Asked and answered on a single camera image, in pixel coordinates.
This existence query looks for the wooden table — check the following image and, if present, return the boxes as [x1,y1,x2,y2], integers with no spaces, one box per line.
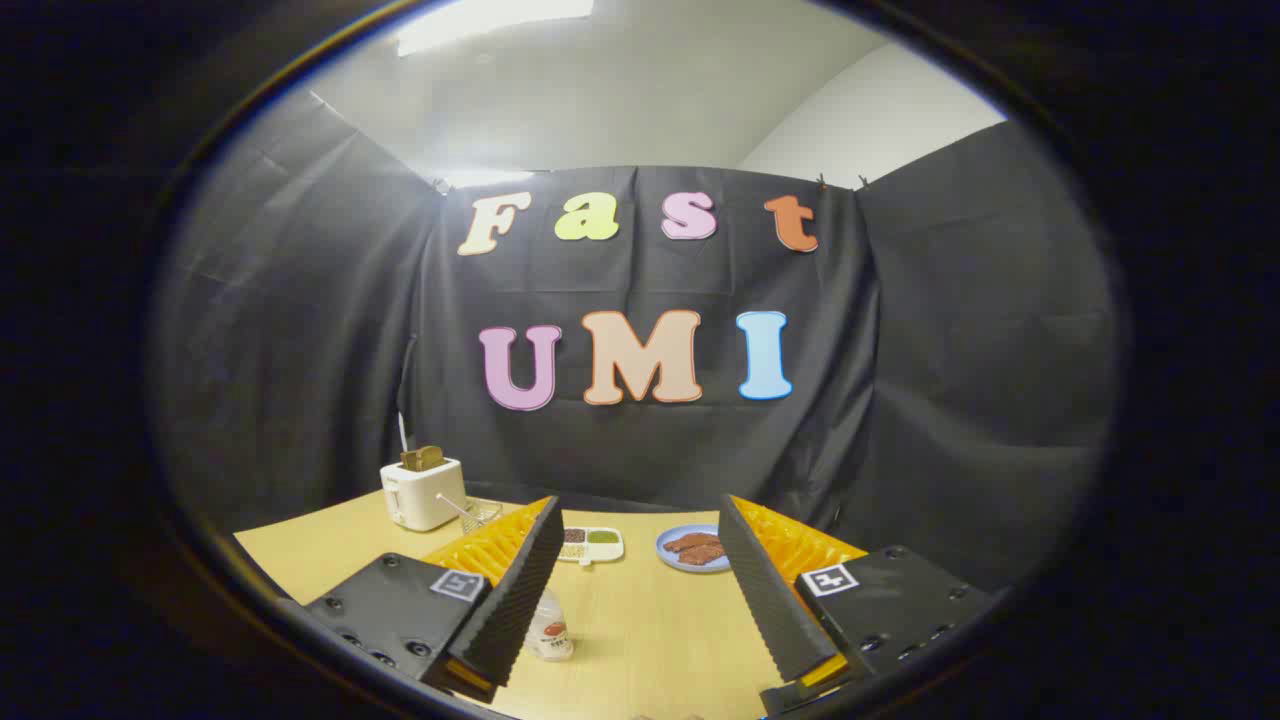
[233,489,801,720]

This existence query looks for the brown meat slices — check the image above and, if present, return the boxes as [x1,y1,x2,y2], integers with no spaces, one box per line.
[664,532,725,566]

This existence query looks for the white toaster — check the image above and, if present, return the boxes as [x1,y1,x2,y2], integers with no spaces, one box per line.
[380,457,468,532]

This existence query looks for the blue plate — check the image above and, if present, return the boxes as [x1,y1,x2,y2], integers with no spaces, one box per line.
[656,525,732,573]

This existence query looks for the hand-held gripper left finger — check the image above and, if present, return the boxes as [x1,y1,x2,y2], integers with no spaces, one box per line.
[303,495,566,703]

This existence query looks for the white divided condiment tray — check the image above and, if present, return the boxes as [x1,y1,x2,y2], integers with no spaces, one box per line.
[557,526,625,568]

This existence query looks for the black backdrop cloth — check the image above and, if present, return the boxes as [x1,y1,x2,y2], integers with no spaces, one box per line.
[150,88,1119,593]

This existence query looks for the white power cable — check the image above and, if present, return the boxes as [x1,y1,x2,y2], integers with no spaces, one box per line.
[396,340,417,463]

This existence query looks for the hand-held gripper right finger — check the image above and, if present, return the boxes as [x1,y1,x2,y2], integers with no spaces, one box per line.
[716,494,993,717]

